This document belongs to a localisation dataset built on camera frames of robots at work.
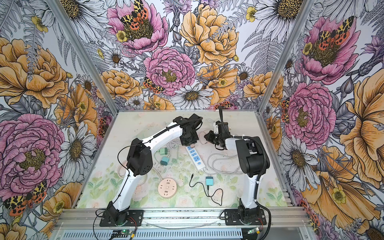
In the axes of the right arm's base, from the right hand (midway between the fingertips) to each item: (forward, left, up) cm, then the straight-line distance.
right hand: (204, 139), depth 101 cm
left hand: (-8, +8, +4) cm, 12 cm away
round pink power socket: (-31, +22, -1) cm, 37 cm away
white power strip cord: (-19, -3, -4) cm, 20 cm away
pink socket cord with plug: (-33, +27, +25) cm, 50 cm away
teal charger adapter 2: (-15, +25, -1) cm, 29 cm away
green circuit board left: (-49, +40, -3) cm, 63 cm away
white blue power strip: (-13, +6, 0) cm, 15 cm away
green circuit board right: (-50, -20, -4) cm, 54 cm away
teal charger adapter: (-27, -1, -3) cm, 27 cm away
